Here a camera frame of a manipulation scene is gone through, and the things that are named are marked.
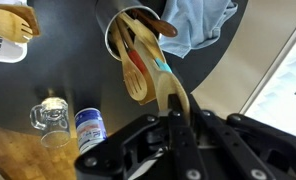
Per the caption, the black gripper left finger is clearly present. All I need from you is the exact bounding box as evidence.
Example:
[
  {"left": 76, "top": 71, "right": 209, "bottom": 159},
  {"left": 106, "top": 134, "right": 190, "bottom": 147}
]
[{"left": 75, "top": 94, "right": 210, "bottom": 180}]

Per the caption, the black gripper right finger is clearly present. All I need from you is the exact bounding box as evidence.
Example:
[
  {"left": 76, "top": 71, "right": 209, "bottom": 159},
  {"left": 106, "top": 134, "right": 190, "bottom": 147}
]
[{"left": 188, "top": 94, "right": 296, "bottom": 180}]

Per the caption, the pale wooden spoon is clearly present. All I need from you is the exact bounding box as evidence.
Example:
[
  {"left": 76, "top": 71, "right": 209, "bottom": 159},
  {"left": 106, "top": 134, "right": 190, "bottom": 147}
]
[{"left": 118, "top": 12, "right": 191, "bottom": 125}]

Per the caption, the dark brown wooden spoon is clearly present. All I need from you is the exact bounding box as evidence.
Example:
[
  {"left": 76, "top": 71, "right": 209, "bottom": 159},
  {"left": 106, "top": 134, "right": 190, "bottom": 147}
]
[{"left": 131, "top": 9, "right": 179, "bottom": 39}]

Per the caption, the white plastic basket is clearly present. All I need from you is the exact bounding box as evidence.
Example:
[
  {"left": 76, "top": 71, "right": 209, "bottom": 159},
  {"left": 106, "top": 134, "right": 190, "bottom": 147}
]
[{"left": 0, "top": 31, "right": 28, "bottom": 64}]

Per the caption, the slotted wooden fork spoon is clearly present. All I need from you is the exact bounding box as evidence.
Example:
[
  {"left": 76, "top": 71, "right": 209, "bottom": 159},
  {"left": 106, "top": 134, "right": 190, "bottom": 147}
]
[{"left": 0, "top": 8, "right": 34, "bottom": 45}]

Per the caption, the flat wooden spatula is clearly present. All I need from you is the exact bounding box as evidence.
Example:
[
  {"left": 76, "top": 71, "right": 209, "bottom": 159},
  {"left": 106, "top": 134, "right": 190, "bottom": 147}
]
[{"left": 134, "top": 36, "right": 166, "bottom": 106}]

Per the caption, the teal spatula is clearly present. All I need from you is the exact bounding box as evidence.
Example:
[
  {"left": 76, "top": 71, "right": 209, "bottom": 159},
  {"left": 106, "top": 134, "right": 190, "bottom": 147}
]
[{"left": 154, "top": 57, "right": 173, "bottom": 74}]

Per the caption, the white canister blue label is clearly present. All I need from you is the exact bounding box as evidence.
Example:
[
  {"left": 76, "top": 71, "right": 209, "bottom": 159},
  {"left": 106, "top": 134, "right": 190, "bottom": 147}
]
[{"left": 74, "top": 107, "right": 108, "bottom": 155}]

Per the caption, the blue cloth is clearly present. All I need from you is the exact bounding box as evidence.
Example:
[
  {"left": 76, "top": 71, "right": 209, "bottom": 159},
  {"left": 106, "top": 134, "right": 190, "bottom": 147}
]
[{"left": 158, "top": 0, "right": 239, "bottom": 60}]

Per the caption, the clear glass mug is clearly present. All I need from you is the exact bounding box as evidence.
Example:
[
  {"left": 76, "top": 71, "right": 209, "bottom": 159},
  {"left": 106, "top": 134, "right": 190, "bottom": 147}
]
[{"left": 29, "top": 96, "right": 72, "bottom": 149}]

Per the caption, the round black table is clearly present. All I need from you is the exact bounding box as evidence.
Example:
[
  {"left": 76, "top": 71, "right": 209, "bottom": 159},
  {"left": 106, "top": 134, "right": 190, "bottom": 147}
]
[{"left": 0, "top": 0, "right": 250, "bottom": 138}]

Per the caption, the brown wooden spatula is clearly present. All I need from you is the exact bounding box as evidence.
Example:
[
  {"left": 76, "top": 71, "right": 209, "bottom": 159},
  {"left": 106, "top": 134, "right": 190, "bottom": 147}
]
[{"left": 0, "top": 3, "right": 42, "bottom": 37}]

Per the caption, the red-handled wooden utensil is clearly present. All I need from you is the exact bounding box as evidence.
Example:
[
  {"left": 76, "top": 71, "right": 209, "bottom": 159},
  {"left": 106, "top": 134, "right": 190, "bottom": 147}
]
[{"left": 116, "top": 16, "right": 149, "bottom": 76}]

